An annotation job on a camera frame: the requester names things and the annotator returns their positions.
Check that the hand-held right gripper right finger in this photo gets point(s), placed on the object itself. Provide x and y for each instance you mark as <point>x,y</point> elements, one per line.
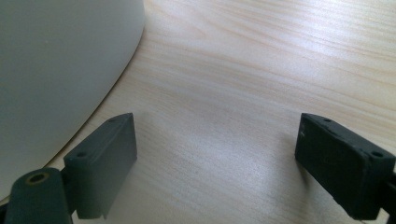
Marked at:
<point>339,168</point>

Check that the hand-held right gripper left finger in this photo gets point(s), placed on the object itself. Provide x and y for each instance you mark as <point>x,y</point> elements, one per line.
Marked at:
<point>102,168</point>

